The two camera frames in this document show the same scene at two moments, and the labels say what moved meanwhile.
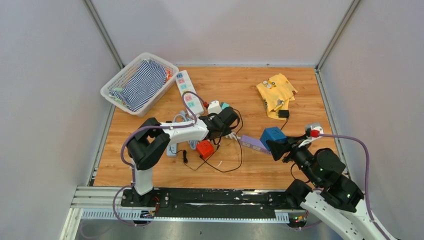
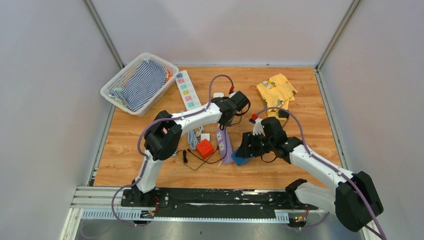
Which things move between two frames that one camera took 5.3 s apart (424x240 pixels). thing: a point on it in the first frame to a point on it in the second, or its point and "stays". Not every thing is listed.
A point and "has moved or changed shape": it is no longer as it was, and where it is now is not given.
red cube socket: (204, 148) stays
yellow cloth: (277, 92) stays
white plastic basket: (139, 84) stays
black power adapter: (283, 113) stays
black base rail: (207, 203) stays
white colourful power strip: (192, 102) stays
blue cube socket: (272, 133) to (240, 161)
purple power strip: (254, 143) has moved or changed shape
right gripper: (278, 147) to (245, 151)
